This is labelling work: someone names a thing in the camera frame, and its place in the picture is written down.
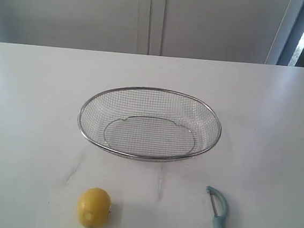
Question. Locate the white cabinet doors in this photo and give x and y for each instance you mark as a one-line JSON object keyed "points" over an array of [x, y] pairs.
{"points": [[227, 30]]}

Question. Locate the oval wire mesh basket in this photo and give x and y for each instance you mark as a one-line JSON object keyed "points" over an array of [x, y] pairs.
{"points": [[149, 124]]}

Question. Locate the yellow lemon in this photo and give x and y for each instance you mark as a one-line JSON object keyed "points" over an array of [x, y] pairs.
{"points": [[93, 208]]}

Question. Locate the teal handled vegetable peeler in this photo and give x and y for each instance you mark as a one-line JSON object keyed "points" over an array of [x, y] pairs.
{"points": [[218, 220]]}

